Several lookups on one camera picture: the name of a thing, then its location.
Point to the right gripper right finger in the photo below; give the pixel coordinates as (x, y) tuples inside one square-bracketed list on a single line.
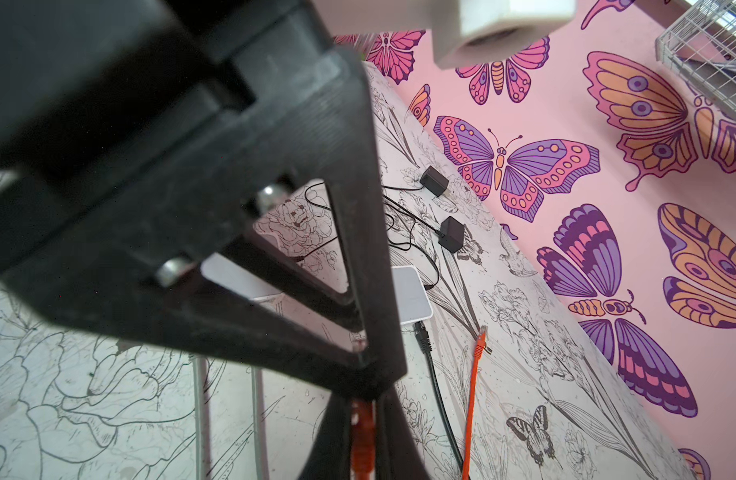
[(397, 456)]

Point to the white wire basket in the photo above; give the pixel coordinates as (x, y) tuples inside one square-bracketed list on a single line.
[(700, 46)]

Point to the black power adapter near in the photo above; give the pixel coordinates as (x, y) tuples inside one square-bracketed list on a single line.
[(451, 235)]

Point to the black adapter cable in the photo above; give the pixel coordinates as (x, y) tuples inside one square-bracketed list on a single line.
[(394, 221)]

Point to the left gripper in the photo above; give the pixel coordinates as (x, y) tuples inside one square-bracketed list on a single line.
[(130, 123)]

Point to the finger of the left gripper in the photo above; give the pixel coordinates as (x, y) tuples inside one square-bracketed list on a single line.
[(177, 307)]

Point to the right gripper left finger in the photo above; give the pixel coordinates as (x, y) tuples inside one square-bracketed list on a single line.
[(329, 458)]

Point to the black power adapter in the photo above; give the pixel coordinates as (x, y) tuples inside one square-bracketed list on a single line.
[(434, 181), (451, 235)]

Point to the black power adapter far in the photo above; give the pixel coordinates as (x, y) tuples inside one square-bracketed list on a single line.
[(434, 181)]

